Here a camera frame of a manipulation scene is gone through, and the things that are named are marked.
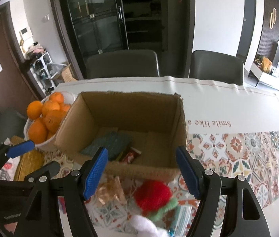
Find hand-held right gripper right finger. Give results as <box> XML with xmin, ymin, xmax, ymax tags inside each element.
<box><xmin>176</xmin><ymin>146</ymin><xmax>271</xmax><ymax>237</ymax></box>

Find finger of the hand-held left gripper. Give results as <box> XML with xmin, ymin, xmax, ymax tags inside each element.
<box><xmin>24</xmin><ymin>161</ymin><xmax>61</xmax><ymax>182</ymax></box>
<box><xmin>0</xmin><ymin>140</ymin><xmax>35</xmax><ymax>178</ymax></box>

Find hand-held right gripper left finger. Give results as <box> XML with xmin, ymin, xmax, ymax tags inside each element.
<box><xmin>25</xmin><ymin>147</ymin><xmax>109</xmax><ymax>237</ymax></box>

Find orange crinkly snack packet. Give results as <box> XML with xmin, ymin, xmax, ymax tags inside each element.
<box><xmin>94</xmin><ymin>175</ymin><xmax>127</xmax><ymax>205</ymax></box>

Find red and green plush toy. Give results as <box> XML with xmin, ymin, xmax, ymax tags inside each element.
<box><xmin>133</xmin><ymin>180</ymin><xmax>179</xmax><ymax>224</ymax></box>

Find white plush toy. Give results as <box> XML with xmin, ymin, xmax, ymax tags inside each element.
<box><xmin>127</xmin><ymin>213</ymin><xmax>170</xmax><ymax>237</ymax></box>

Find brown cardboard box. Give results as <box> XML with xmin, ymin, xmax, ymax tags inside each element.
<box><xmin>54</xmin><ymin>91</ymin><xmax>187</xmax><ymax>183</ymax></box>

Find white plastic fruit basket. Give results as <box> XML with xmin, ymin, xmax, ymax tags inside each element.
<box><xmin>23</xmin><ymin>91</ymin><xmax>78</xmax><ymax>152</ymax></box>

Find white red-printed packet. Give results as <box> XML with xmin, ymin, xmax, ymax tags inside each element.
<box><xmin>0</xmin><ymin>157</ymin><xmax>21</xmax><ymax>181</ymax></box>

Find grey dining chair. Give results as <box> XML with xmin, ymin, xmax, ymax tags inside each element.
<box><xmin>0</xmin><ymin>108</ymin><xmax>28</xmax><ymax>151</ymax></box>
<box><xmin>85</xmin><ymin>49</ymin><xmax>160</xmax><ymax>80</ymax></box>
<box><xmin>188</xmin><ymin>50</ymin><xmax>244</xmax><ymax>86</ymax></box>

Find green packet in box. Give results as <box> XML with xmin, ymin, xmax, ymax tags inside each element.
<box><xmin>80</xmin><ymin>131</ymin><xmax>132</xmax><ymax>160</ymax></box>

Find small red snack packet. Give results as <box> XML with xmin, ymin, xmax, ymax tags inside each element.
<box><xmin>118</xmin><ymin>147</ymin><xmax>142</xmax><ymax>165</ymax></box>

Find blue face mask packet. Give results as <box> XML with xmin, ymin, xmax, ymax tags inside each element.
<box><xmin>169</xmin><ymin>204</ymin><xmax>192</xmax><ymax>237</ymax></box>

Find pile of oranges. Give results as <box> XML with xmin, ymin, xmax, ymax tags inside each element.
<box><xmin>26</xmin><ymin>92</ymin><xmax>71</xmax><ymax>144</ymax></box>

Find brown door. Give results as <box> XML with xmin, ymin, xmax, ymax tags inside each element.
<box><xmin>0</xmin><ymin>5</ymin><xmax>41</xmax><ymax>129</ymax></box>

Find white shoe rack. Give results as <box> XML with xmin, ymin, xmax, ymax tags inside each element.
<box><xmin>29</xmin><ymin>51</ymin><xmax>56</xmax><ymax>96</ymax></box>

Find clear plastic bag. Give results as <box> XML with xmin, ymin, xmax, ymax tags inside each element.
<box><xmin>47</xmin><ymin>63</ymin><xmax>65</xmax><ymax>76</ymax></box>

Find cardboard box with flaps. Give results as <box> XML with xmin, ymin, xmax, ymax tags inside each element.
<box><xmin>56</xmin><ymin>63</ymin><xmax>79</xmax><ymax>83</ymax></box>

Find pink bags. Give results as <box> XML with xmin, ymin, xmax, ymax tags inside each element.
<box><xmin>21</xmin><ymin>42</ymin><xmax>47</xmax><ymax>60</ymax></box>

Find white tv cabinet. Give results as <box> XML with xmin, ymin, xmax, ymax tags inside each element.
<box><xmin>248</xmin><ymin>61</ymin><xmax>279</xmax><ymax>95</ymax></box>

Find yellow bag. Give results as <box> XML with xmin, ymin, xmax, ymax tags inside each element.
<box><xmin>262</xmin><ymin>57</ymin><xmax>274</xmax><ymax>73</ymax></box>

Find black glass cabinet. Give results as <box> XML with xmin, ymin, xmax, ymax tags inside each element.
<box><xmin>48</xmin><ymin>0</ymin><xmax>195</xmax><ymax>80</ymax></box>

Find dark doorway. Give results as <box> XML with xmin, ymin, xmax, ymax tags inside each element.
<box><xmin>236</xmin><ymin>0</ymin><xmax>257</xmax><ymax>60</ymax></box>

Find wall intercom panel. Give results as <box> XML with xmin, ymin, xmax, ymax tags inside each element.
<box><xmin>19</xmin><ymin>27</ymin><xmax>32</xmax><ymax>41</ymax></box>

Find dark slatted wall panel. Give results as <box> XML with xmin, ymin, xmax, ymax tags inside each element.
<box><xmin>256</xmin><ymin>0</ymin><xmax>279</xmax><ymax>65</ymax></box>

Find gold wall ornament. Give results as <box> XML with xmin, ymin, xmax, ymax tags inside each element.
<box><xmin>268</xmin><ymin>8</ymin><xmax>278</xmax><ymax>29</ymax></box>

